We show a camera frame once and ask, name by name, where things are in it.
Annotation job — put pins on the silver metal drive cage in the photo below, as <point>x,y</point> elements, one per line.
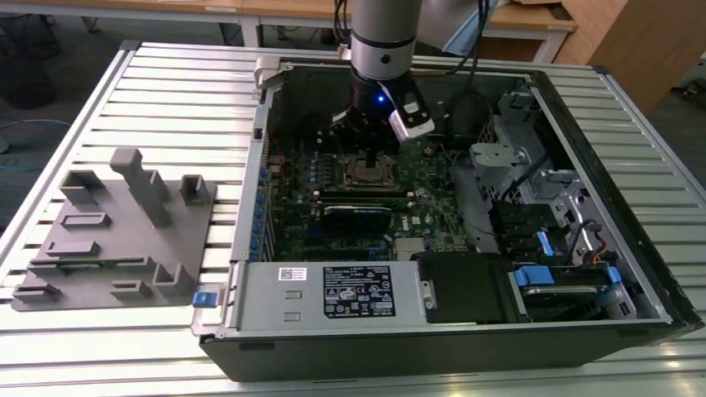
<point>499,155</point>

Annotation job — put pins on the black office chair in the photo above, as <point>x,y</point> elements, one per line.
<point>29,89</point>

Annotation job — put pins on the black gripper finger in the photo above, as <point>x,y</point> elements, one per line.
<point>372,158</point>

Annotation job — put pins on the silver CPU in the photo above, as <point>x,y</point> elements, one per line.
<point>369,175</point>

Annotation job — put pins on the grey case latch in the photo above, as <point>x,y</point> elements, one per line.
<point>267,68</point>

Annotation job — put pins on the wooden cabinet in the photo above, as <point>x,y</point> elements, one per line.
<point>634,41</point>

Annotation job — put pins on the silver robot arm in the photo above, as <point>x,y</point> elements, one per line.
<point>383,49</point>

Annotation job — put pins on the grey parts rack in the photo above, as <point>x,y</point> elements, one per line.
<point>137,248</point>

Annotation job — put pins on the green motherboard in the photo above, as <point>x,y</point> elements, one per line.
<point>435,215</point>

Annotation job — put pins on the black graphics card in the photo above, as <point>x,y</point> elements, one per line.
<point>355,221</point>

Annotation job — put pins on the green RAM stick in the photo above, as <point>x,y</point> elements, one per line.
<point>83,265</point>

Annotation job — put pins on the CPU socket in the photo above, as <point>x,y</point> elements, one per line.
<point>347,185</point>

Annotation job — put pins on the blue case latch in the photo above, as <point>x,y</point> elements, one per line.
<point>204,299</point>

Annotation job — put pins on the black open PC case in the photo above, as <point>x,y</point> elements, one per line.
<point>385,355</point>

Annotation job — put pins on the grey power supply unit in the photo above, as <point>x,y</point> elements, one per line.
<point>264,302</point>

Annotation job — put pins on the silver chipset heatsink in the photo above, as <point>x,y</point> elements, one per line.
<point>411,245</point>

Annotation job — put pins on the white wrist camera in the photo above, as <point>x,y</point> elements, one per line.
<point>412,118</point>

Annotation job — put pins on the hard disk in blue carrier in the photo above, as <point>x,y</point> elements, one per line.
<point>531,275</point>

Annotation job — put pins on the blue drive bay tab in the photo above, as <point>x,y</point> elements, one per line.
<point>544,244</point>

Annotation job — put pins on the wooden top desk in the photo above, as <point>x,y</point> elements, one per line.
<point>137,2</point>
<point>556,22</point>

